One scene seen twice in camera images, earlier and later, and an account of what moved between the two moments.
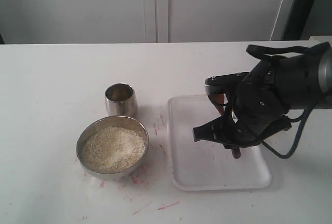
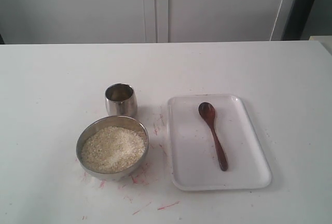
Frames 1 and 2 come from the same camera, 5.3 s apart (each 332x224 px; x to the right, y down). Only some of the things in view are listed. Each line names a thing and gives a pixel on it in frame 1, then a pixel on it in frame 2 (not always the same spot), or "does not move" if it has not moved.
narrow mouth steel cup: (121, 100) does not move
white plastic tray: (205, 165) does not move
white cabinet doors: (44, 9) does not move
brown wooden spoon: (217, 99) → (207, 112)
